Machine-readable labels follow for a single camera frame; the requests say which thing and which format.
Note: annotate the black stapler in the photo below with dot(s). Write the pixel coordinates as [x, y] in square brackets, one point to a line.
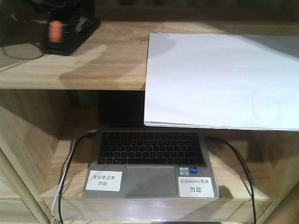
[64, 34]

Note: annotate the grey laptop computer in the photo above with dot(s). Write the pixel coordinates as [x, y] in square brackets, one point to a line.
[150, 162]

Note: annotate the white paper sheets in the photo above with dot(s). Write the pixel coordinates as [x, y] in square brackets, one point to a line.
[247, 82]

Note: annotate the wooden shelf unit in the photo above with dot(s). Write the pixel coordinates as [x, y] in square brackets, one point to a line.
[37, 122]

